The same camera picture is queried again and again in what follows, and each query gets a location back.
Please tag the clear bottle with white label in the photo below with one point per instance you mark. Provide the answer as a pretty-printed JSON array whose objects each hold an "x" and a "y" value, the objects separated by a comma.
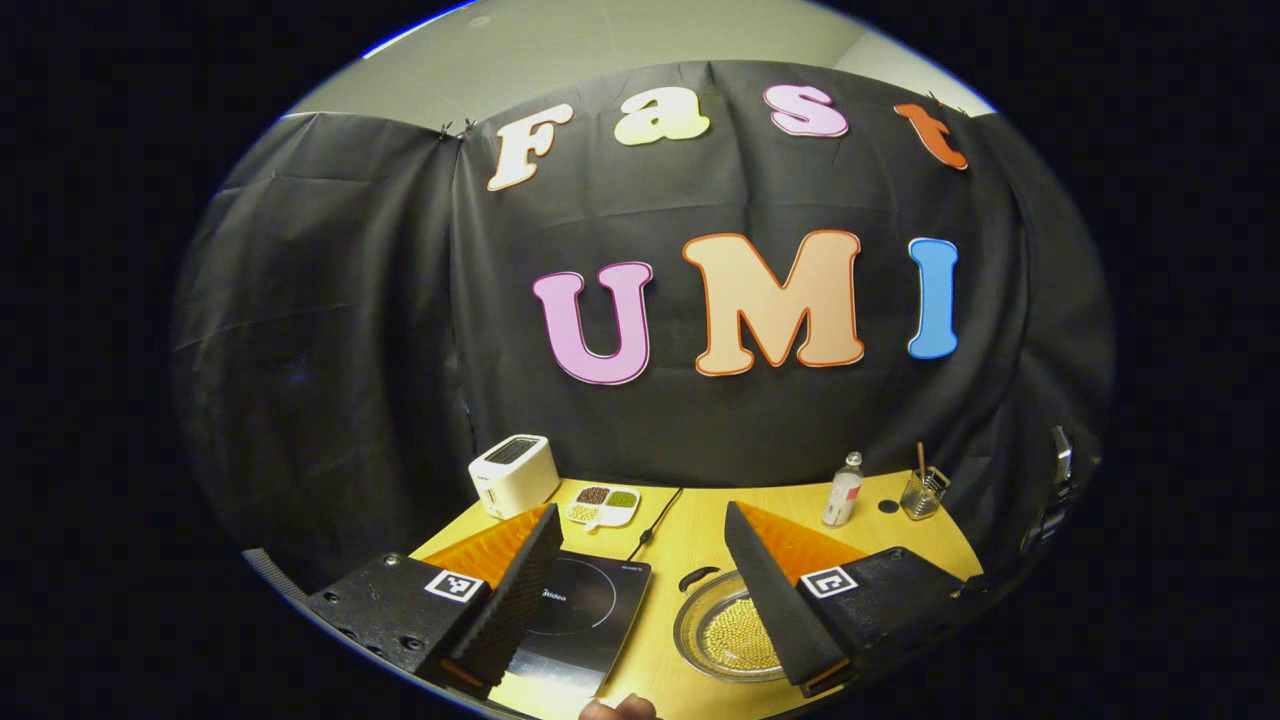
[{"x": 842, "y": 495}]

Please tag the wooden stick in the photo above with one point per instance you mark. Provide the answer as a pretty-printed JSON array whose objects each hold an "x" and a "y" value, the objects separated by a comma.
[{"x": 921, "y": 458}]

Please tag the steel pot with yellow beans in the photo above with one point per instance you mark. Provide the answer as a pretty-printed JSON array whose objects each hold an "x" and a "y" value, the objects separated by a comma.
[{"x": 730, "y": 635}]

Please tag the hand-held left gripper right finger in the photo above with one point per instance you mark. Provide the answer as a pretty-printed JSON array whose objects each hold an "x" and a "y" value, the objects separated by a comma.
[{"x": 775, "y": 600}]

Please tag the white divided dish of beans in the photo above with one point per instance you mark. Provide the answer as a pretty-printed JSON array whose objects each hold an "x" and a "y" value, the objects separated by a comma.
[{"x": 603, "y": 505}]

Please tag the black induction cooktop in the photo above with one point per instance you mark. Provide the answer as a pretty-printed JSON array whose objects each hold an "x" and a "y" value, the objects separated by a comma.
[{"x": 585, "y": 610}]

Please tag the white toaster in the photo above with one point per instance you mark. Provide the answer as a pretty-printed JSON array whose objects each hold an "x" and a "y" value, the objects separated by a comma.
[{"x": 512, "y": 478}]

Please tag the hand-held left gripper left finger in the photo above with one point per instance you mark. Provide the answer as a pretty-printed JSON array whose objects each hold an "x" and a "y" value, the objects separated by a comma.
[{"x": 510, "y": 600}]

